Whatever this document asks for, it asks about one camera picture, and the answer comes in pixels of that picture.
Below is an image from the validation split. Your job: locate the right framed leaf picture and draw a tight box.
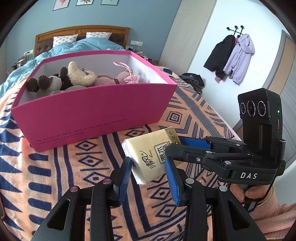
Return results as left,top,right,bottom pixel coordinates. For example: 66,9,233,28
101,0,118,6

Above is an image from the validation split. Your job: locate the wall switch plate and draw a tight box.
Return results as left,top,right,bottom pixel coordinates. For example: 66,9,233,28
130,40,143,46

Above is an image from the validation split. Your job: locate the middle framed flower picture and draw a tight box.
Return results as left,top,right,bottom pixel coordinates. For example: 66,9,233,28
76,0,93,6

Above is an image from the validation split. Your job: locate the pink satin drawstring pouch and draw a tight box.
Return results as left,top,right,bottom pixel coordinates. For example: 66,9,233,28
114,62,140,84

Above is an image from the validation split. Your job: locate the lilac hanging hoodie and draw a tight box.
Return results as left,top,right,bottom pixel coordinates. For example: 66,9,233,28
223,34,255,85

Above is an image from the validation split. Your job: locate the pink sleeve right forearm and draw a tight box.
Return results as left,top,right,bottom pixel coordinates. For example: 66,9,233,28
250,188,295,240

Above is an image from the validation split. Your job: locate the wooden headboard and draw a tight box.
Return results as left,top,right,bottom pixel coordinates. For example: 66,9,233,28
34,25,130,57

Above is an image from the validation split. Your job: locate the right hand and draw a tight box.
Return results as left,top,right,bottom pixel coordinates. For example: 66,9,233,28
230,184,270,202

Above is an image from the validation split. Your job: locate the green plush dinosaur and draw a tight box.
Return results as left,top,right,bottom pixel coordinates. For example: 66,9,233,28
37,85,86,98

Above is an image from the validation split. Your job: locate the left framed flower picture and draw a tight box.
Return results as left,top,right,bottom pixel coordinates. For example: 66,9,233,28
53,0,70,11

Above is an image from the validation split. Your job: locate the right patterned pillow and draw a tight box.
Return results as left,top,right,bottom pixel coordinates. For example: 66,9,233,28
86,32,112,40

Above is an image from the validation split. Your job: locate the black hanging jacket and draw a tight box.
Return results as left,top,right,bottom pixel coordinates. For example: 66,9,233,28
204,35,235,80

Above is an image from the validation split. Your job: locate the grey brown plush donkey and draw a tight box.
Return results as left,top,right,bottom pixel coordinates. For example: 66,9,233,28
26,67,73,92

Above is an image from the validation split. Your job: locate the yellow tissue pack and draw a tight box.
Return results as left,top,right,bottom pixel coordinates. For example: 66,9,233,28
121,126,181,185

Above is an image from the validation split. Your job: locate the pink knitted teddy bear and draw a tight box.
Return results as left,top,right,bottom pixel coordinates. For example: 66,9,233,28
88,71,130,87

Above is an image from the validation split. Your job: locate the black wall coat hook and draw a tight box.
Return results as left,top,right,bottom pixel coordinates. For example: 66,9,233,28
226,25,244,38

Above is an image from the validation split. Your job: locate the blue floral duvet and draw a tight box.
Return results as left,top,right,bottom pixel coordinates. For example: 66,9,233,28
1,37,125,97

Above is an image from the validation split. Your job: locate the cream plush bunny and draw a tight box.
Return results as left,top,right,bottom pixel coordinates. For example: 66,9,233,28
68,61,97,86

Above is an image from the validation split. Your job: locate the left patterned pillow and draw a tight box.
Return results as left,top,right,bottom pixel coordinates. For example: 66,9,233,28
53,34,78,47

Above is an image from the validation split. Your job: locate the patterned pillow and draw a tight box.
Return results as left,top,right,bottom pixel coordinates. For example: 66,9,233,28
53,34,78,47
86,32,112,40

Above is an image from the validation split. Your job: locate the pile of dark clothes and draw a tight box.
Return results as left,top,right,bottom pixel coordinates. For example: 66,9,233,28
179,73,205,94

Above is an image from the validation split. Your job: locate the orange navy patterned blanket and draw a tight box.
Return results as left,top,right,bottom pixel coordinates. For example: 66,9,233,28
1,78,237,240

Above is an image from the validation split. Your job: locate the framed flower picture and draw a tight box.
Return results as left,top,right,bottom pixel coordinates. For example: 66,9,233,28
53,0,70,11
76,0,93,6

